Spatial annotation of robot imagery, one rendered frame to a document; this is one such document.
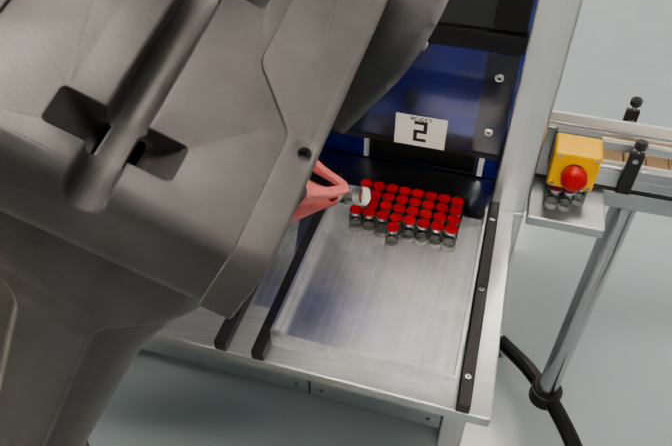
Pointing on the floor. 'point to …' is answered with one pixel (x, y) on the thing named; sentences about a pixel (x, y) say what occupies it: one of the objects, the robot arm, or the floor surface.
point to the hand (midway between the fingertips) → (336, 192)
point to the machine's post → (536, 90)
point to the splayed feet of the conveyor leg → (541, 392)
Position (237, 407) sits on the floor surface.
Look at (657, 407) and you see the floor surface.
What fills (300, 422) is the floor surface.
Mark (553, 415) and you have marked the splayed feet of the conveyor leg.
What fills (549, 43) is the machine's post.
